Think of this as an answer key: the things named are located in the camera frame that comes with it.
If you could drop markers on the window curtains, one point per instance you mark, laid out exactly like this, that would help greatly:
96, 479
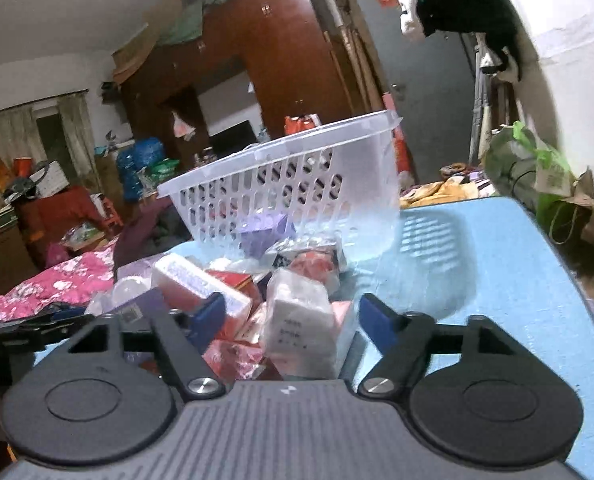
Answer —
20, 137

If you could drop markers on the grey door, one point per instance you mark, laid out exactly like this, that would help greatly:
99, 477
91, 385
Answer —
432, 82

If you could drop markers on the white plastic laundry basket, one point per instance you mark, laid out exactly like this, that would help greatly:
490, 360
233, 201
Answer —
339, 179

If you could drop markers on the purple barcode box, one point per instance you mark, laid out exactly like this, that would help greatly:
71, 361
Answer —
147, 306

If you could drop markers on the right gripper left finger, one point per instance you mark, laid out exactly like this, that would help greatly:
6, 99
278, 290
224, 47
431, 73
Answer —
181, 339

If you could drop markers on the pink floral bedding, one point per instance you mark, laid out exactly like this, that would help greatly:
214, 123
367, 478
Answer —
74, 281

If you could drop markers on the dark maroon clothes pile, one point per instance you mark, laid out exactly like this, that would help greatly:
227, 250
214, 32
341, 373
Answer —
157, 228

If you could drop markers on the blue patterned bundle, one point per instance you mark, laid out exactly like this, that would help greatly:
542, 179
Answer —
133, 164

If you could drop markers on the white and black hanging jacket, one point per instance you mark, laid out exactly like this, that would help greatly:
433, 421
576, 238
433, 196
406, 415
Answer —
493, 20

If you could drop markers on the dark red box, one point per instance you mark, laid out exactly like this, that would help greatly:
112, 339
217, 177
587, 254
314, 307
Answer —
234, 362

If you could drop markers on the yellow orange blanket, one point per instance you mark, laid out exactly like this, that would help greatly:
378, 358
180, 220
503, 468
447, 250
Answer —
436, 193

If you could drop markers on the white tissue pack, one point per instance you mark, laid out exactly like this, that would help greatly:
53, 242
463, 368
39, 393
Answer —
300, 331

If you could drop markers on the dark red wooden wardrobe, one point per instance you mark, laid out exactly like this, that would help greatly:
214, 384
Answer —
284, 46

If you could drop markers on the black monitor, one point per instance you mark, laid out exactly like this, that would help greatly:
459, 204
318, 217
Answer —
232, 140

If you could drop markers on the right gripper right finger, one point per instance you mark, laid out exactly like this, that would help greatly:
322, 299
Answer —
402, 339

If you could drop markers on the brown paper bag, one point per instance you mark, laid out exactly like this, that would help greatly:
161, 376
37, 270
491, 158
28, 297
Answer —
582, 199

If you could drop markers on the green white plastic bag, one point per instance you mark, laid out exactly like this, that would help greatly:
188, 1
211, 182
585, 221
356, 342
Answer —
521, 165

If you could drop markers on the pink white long box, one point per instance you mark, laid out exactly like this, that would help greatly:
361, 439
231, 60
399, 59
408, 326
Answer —
185, 286

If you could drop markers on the red cloth covered furniture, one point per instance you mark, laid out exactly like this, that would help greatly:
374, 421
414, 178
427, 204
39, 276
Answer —
46, 220

